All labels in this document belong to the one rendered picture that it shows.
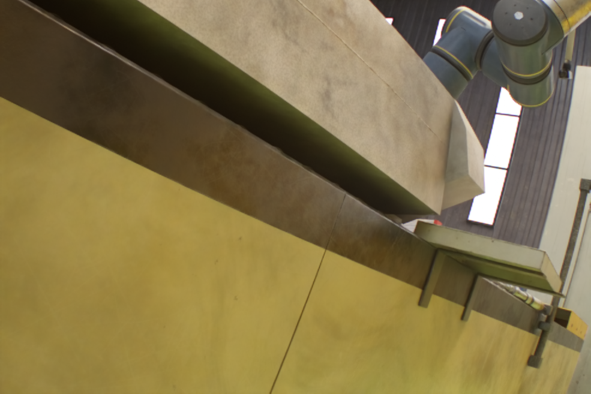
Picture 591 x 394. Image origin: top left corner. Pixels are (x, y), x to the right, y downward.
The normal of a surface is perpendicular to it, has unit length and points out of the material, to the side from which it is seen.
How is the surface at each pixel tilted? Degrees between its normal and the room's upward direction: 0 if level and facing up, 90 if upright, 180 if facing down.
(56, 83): 90
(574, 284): 90
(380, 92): 80
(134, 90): 90
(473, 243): 90
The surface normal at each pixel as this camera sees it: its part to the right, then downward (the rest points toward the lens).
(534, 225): -0.61, -0.34
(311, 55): 0.76, 0.00
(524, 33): -0.46, -0.18
